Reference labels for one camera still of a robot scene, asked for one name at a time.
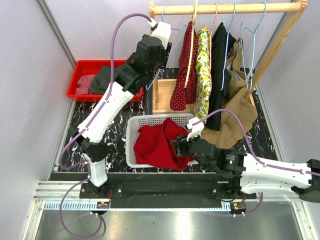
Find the red skirt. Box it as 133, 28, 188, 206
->
133, 117, 194, 171

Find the light blue wire hanger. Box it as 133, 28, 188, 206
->
144, 4, 188, 91

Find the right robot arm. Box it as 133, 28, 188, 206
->
171, 135, 320, 203

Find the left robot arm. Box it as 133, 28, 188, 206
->
68, 32, 172, 198

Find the wooden hanger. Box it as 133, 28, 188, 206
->
184, 0, 198, 88

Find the wooden clothes rack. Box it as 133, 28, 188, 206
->
148, 0, 310, 115

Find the red polka dot garment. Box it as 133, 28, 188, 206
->
169, 21, 198, 111

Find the tan garment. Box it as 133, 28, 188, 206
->
201, 38, 258, 149

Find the yellow floral garment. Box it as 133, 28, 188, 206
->
194, 26, 212, 120

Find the white plastic basket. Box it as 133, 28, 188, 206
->
125, 112, 195, 168

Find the black garment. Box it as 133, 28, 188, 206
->
204, 21, 237, 131

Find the dark striped shirt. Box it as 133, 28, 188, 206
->
90, 65, 111, 95

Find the red plastic bin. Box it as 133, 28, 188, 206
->
66, 59, 145, 102

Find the pink cloth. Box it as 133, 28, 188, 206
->
75, 74, 96, 95

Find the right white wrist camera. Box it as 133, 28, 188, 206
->
186, 117, 205, 141

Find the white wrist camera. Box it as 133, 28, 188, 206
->
186, 117, 205, 141
148, 18, 172, 49

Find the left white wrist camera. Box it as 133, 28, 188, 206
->
148, 18, 172, 49

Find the pink wire hanger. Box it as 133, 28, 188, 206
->
210, 2, 218, 39

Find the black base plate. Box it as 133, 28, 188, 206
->
48, 171, 258, 210

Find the empty blue wire hanger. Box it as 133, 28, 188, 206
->
240, 1, 268, 92

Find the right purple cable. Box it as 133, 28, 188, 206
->
196, 108, 320, 176

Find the purple cable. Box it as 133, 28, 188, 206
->
58, 12, 155, 237
196, 108, 320, 176

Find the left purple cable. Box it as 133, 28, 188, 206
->
58, 12, 155, 237

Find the white cable duct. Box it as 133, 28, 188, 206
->
44, 200, 231, 212

